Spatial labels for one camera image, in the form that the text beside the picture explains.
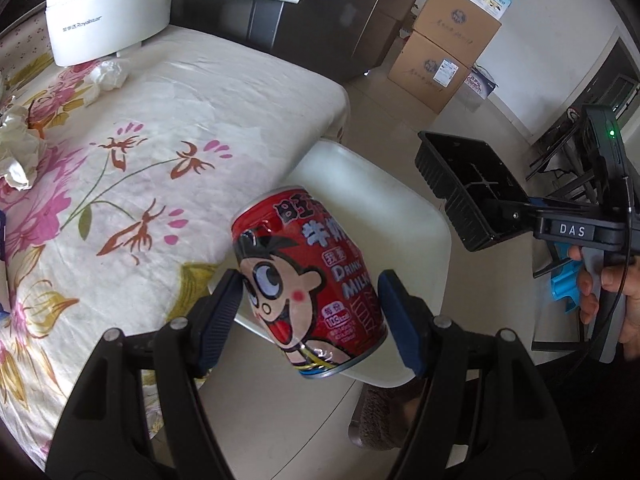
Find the floral tablecloth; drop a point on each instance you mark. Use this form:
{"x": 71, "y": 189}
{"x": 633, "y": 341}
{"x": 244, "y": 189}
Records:
{"x": 175, "y": 110}

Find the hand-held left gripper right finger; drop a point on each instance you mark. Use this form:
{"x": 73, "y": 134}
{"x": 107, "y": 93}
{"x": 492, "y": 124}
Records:
{"x": 395, "y": 320}

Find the plain cardboard box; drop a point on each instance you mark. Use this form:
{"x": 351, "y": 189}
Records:
{"x": 455, "y": 20}

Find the white plastic bin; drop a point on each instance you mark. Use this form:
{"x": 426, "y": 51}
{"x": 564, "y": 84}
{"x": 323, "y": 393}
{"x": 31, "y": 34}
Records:
{"x": 370, "y": 200}

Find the person's right hand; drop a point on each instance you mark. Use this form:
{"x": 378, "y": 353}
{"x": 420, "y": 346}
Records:
{"x": 627, "y": 300}

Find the white electric pot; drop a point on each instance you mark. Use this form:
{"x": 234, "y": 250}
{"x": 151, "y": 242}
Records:
{"x": 100, "y": 20}

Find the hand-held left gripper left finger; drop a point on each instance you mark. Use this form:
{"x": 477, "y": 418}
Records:
{"x": 225, "y": 310}

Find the cardboard box with label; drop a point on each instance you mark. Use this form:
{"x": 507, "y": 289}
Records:
{"x": 420, "y": 77}

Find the blue plastic object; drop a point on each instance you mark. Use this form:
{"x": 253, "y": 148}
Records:
{"x": 562, "y": 285}

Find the black plastic tray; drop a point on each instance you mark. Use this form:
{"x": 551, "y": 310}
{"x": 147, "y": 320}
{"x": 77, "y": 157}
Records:
{"x": 465, "y": 160}

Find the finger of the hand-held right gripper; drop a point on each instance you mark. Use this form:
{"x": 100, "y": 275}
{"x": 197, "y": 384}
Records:
{"x": 510, "y": 217}
{"x": 560, "y": 203}

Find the black metal frame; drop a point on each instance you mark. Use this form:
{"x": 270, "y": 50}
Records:
{"x": 565, "y": 160}

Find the brown fuzzy slipper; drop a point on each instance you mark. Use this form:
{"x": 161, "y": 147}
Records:
{"x": 375, "y": 425}

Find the white tissue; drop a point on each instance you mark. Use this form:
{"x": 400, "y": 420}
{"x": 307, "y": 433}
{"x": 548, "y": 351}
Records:
{"x": 107, "y": 75}
{"x": 20, "y": 145}

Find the red drink can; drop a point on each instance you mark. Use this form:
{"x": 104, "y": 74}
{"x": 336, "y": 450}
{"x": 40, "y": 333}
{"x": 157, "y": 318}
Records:
{"x": 310, "y": 280}

